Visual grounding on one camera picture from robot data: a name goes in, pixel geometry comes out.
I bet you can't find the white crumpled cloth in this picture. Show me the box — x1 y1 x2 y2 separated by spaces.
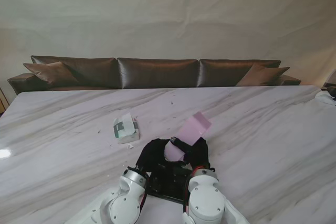
314 90 336 107

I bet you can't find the wooden furniture edge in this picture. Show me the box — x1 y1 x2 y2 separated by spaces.
0 86 7 116

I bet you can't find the brown throw cushion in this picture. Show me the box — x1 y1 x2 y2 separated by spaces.
236 64 290 87
23 61 79 84

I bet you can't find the clear tissue pack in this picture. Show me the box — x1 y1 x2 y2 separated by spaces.
112 112 141 145

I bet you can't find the pink tissue box cover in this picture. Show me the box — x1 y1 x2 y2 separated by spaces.
163 111 213 162

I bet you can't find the brown leather sofa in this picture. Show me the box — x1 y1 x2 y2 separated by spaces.
7 55 302 95

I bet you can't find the black tissue box base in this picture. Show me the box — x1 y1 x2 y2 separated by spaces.
146 165 192 205

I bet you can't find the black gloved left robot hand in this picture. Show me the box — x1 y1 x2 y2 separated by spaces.
136 137 190 174

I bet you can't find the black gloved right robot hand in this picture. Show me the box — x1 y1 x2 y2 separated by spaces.
170 136 211 172

